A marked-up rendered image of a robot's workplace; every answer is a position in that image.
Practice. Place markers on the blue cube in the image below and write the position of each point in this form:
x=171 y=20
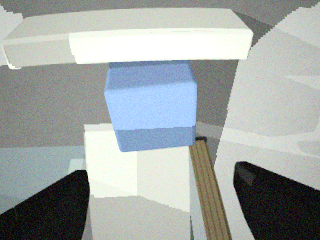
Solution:
x=152 y=103

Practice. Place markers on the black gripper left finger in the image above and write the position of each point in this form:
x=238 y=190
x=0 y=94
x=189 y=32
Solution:
x=56 y=213

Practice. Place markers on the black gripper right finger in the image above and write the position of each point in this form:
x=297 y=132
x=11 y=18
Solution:
x=275 y=207

